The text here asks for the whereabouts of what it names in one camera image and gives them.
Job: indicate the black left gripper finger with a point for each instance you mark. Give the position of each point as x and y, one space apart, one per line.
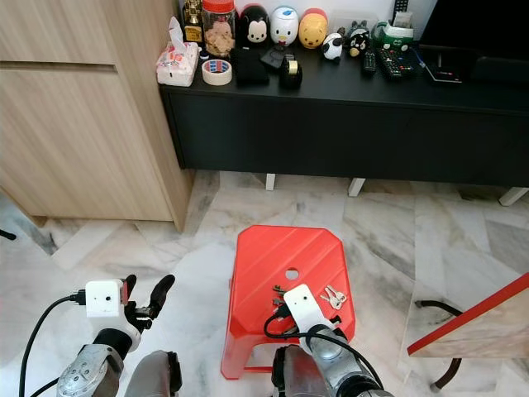
131 289
164 294

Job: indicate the silver keys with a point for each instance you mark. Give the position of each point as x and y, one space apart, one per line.
335 296

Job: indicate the red plastic stool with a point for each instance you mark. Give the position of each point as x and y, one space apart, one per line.
273 256

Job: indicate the black floor rod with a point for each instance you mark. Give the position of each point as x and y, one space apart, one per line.
7 234

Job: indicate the black metal board leg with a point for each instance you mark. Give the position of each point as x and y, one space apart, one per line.
449 372
434 303

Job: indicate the light wooden cabinet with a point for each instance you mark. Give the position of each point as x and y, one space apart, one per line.
83 124

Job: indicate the marble board with red edge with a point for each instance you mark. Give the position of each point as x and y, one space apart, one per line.
488 327

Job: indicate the white tape roll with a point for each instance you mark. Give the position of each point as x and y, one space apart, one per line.
216 72

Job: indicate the black tape dispenser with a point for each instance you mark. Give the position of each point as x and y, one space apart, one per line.
290 72

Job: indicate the pink white tissue pack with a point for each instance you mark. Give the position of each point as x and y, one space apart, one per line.
178 62

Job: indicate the black fabric pouch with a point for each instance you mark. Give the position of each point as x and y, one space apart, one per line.
250 66

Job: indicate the small black device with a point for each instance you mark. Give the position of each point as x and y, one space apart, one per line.
274 58

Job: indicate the slim black remote control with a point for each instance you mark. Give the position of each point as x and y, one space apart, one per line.
369 62

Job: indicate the small panda figure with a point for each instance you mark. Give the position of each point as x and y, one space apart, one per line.
333 46

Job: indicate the black remote coloured buttons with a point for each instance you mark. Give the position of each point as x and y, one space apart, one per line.
394 63

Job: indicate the clear jar red lid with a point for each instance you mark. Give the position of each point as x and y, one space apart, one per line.
219 31

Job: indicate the yellow bear plush toy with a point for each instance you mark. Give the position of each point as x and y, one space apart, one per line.
313 30

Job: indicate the gold trophy black base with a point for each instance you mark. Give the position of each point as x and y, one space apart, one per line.
193 21

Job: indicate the white duck plush toy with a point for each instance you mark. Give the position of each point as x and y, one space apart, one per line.
284 26

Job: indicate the black mouse plush toy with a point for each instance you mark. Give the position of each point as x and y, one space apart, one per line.
253 26

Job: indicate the green white desk holder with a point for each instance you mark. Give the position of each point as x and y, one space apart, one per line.
393 35

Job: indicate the upright black remote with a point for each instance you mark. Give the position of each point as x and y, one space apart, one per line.
401 7

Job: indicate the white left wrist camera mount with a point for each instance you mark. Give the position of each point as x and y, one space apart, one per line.
103 299

